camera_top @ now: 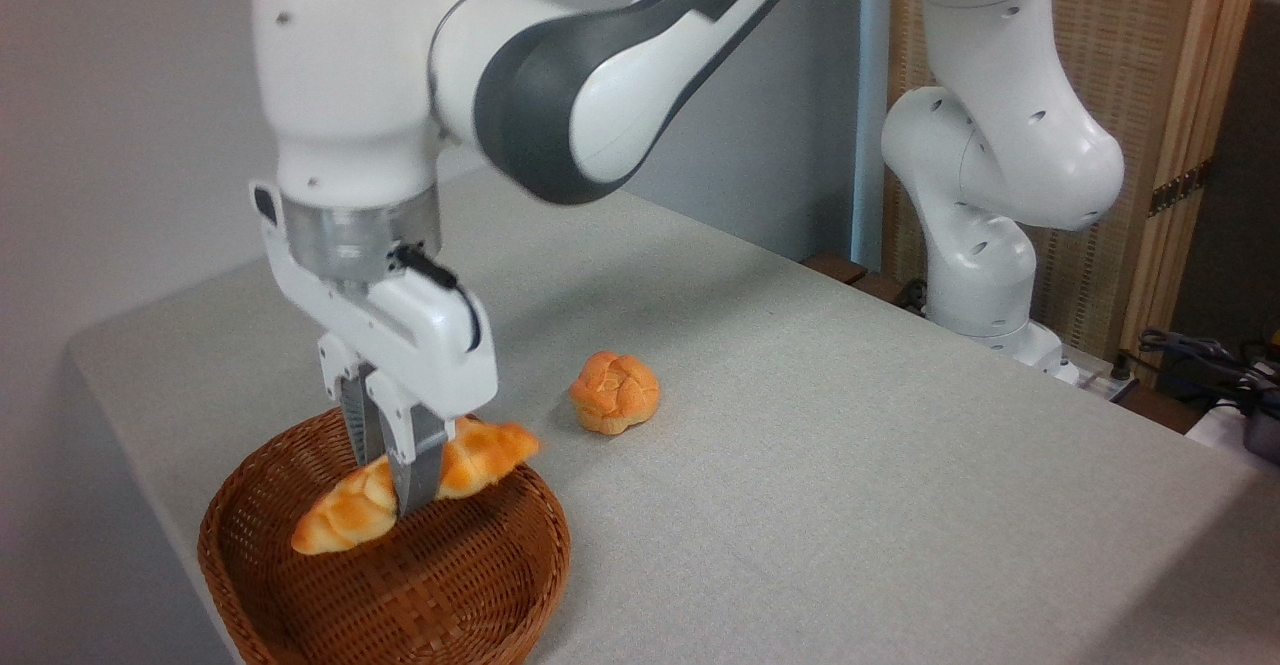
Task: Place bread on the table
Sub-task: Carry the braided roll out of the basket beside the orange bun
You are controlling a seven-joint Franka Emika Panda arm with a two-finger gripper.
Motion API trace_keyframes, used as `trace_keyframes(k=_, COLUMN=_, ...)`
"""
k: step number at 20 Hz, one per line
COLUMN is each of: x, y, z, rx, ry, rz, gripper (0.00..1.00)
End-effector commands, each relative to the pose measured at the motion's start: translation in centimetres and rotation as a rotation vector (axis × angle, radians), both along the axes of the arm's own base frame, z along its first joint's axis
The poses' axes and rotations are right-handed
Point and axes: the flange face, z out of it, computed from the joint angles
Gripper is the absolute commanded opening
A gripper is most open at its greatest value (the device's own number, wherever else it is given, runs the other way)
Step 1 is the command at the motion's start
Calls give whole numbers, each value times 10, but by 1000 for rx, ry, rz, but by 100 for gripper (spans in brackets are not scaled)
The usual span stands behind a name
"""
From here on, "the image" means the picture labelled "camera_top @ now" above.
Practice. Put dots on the brown wicker basket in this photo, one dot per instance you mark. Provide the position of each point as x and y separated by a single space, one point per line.
420 585

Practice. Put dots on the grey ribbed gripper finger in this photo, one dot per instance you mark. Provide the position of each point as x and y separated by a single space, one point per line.
415 455
358 415

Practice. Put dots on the long braided bread loaf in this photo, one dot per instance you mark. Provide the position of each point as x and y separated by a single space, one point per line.
487 455

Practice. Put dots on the pale vertical pipe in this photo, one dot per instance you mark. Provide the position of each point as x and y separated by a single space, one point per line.
868 145

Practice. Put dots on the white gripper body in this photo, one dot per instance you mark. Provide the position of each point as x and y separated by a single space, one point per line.
420 345

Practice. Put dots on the round knotted bread roll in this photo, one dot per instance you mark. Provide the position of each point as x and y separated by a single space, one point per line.
615 393

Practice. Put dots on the black metal screen hinge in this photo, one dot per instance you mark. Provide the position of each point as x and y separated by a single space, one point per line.
1178 188

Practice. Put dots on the dark grey box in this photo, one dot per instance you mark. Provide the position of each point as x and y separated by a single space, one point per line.
1265 435

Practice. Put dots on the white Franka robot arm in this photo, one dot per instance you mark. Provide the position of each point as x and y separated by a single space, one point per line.
350 75

